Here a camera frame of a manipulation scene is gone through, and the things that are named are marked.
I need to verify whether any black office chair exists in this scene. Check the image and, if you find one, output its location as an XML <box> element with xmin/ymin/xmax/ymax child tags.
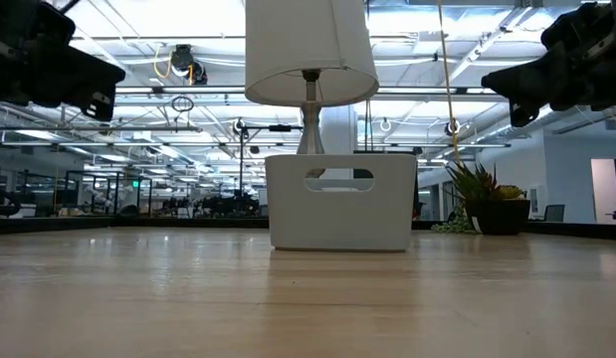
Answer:
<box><xmin>543</xmin><ymin>203</ymin><xmax>566</xmax><ymax>223</ymax></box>
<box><xmin>0</xmin><ymin>186</ymin><xmax>23</xmax><ymax>218</ymax></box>

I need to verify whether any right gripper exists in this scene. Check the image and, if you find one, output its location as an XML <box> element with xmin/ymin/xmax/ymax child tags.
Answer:
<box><xmin>481</xmin><ymin>0</ymin><xmax>616</xmax><ymax>128</ymax></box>

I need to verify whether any white shade table lamp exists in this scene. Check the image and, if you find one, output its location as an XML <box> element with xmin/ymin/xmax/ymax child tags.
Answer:
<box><xmin>244</xmin><ymin>0</ymin><xmax>381</xmax><ymax>180</ymax></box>

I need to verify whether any white plastic bin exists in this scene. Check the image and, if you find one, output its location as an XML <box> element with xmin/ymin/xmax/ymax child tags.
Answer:
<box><xmin>264</xmin><ymin>152</ymin><xmax>419</xmax><ymax>253</ymax></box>

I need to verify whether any yellow hanging cable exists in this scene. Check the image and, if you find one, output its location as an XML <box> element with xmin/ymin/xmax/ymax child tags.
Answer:
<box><xmin>435</xmin><ymin>0</ymin><xmax>464</xmax><ymax>168</ymax></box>

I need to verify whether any black coiled cable loop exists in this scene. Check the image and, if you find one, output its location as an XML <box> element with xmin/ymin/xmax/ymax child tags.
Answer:
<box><xmin>170</xmin><ymin>94</ymin><xmax>195</xmax><ymax>114</ymax></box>

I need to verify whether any black cage frame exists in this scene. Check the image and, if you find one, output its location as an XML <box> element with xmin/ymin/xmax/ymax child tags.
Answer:
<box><xmin>63</xmin><ymin>170</ymin><xmax>154</xmax><ymax>218</ymax></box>

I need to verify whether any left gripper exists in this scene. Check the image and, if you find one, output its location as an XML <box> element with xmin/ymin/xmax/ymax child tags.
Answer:
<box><xmin>0</xmin><ymin>0</ymin><xmax>127</xmax><ymax>123</ymax></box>

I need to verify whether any potted succulent plant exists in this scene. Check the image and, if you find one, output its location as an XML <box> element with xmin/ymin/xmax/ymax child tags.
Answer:
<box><xmin>430</xmin><ymin>161</ymin><xmax>532</xmax><ymax>237</ymax></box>

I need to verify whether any black ceiling cable reel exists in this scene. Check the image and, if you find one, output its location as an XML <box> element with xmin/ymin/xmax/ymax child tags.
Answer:
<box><xmin>169</xmin><ymin>43</ymin><xmax>209</xmax><ymax>86</ymax></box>

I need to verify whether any black pole stand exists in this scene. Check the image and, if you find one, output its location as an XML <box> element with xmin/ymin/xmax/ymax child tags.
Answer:
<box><xmin>236</xmin><ymin>123</ymin><xmax>305</xmax><ymax>200</ymax></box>

